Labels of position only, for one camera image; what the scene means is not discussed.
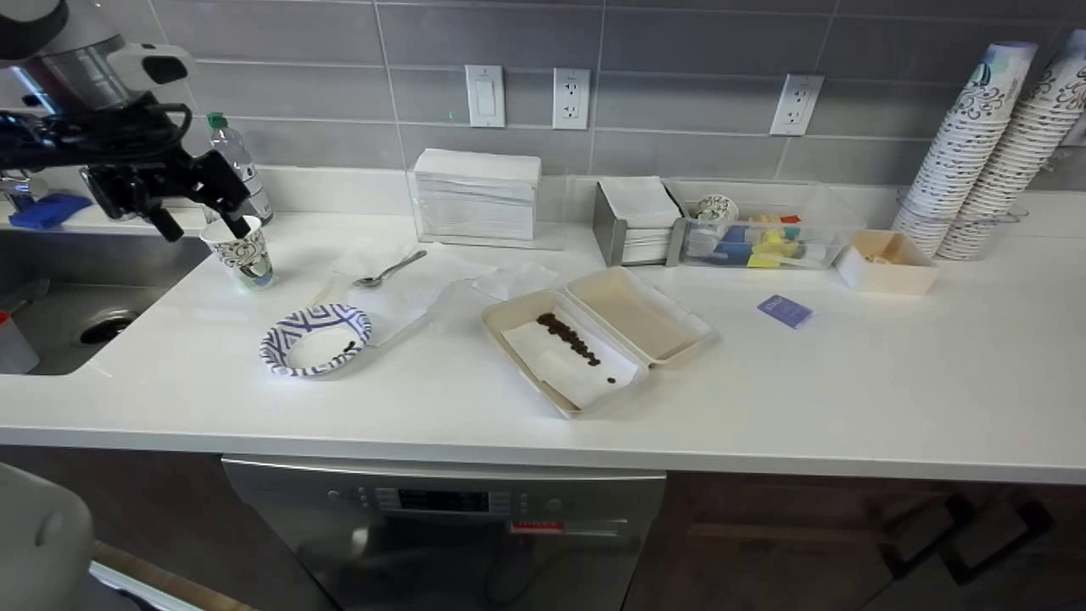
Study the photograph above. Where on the dark coffee beans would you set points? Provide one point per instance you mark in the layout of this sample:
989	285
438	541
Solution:
565	335

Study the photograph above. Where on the white paper liner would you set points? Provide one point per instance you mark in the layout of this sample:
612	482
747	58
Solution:
543	362

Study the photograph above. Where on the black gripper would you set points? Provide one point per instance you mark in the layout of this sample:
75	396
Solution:
138	170

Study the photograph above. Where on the sleeve of patterned cups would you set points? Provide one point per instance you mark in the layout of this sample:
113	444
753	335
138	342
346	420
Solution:
1023	146
963	140

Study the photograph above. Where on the white light switch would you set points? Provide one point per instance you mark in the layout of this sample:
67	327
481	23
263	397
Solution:
482	97

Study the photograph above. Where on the white wall outlet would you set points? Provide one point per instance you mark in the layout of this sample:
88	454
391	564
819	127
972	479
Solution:
796	108
572	101

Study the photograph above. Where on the blue sponge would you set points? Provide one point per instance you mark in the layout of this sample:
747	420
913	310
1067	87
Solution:
51	208

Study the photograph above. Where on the blue card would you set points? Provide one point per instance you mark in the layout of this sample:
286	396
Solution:
785	310

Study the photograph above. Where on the small cardboard box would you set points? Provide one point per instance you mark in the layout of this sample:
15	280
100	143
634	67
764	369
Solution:
885	267

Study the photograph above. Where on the metal napkin holder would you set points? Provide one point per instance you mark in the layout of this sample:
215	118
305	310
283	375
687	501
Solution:
636	221

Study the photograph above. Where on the stainless steel sink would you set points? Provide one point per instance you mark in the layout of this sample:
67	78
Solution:
70	291

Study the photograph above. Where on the clear condiment organizer tray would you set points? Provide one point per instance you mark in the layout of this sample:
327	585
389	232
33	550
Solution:
758	238

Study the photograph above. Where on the clear plastic water bottle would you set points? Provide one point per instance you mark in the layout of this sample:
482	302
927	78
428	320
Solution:
247	170

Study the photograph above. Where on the blue patterned paper plate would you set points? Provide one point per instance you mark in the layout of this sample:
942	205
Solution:
298	357

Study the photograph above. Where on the patterned paper cup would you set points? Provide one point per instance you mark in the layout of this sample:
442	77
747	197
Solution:
250	262

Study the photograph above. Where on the stainless steel dishwasher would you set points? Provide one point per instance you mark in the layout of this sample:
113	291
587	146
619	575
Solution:
442	544

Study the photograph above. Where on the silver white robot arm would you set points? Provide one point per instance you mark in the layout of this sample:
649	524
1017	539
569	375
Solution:
82	56

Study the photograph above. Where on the clear plastic bag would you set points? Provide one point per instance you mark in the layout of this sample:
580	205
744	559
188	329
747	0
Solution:
451	292

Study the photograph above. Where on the white chair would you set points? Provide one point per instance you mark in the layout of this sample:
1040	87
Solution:
40	544

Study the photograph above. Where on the silver metal spoon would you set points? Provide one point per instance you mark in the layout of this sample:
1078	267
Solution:
391	269

